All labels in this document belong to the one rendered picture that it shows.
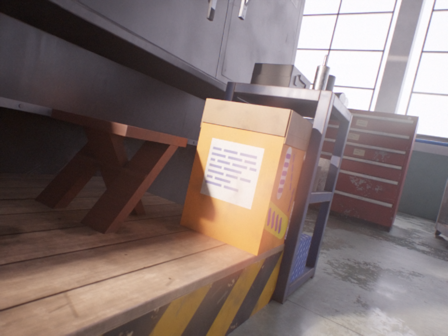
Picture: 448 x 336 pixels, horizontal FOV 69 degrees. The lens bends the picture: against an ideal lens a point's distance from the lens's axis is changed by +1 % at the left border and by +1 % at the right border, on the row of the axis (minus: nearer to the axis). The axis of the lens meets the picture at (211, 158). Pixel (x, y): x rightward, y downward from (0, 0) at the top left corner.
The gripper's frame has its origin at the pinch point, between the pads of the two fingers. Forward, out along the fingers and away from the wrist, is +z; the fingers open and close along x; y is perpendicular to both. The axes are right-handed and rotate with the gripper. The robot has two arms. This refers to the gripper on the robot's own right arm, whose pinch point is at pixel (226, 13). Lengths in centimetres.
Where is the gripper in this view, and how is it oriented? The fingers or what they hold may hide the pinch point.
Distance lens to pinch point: 125.6
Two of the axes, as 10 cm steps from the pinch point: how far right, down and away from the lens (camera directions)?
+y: 5.4, 0.8, 8.4
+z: -2.2, 9.7, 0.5
